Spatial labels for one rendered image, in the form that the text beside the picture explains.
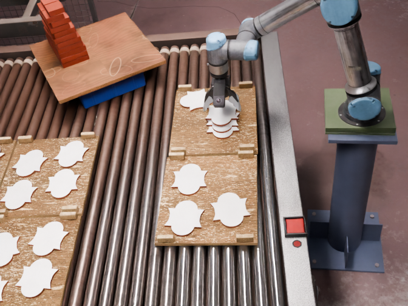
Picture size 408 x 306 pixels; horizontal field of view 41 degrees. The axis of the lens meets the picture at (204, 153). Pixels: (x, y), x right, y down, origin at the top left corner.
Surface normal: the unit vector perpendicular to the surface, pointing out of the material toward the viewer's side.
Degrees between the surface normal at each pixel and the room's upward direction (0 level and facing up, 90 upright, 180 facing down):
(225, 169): 0
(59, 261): 0
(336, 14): 79
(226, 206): 0
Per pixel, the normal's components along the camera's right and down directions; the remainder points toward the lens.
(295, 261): -0.10, -0.70
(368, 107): -0.16, 0.76
